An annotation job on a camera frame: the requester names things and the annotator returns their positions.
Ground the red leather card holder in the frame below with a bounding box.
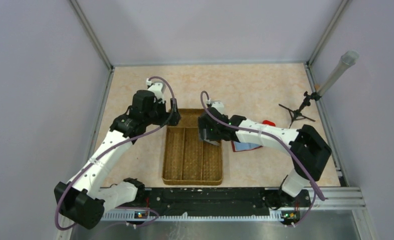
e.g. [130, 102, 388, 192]
[231, 141, 262, 153]

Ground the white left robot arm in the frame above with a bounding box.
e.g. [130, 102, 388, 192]
[54, 89, 180, 231]

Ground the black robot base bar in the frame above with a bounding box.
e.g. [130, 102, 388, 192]
[114, 186, 312, 220]

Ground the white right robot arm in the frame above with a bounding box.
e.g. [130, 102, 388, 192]
[198, 106, 332, 206]

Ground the woven bamboo tray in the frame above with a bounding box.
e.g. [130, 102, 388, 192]
[162, 108, 223, 186]

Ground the red yellow plastic case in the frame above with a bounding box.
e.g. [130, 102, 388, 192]
[262, 120, 276, 127]

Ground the black mini tripod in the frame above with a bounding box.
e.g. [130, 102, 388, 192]
[278, 91, 321, 128]

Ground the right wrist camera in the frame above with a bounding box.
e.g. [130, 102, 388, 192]
[206, 99, 225, 115]

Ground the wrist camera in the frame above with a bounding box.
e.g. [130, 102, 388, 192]
[206, 99, 225, 115]
[146, 78, 166, 103]

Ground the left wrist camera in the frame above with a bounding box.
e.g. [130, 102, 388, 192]
[146, 78, 166, 103]

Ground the aluminium frame rail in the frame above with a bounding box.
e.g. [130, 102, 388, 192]
[69, 0, 115, 72]

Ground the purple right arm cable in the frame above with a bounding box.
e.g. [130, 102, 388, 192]
[200, 90, 326, 202]

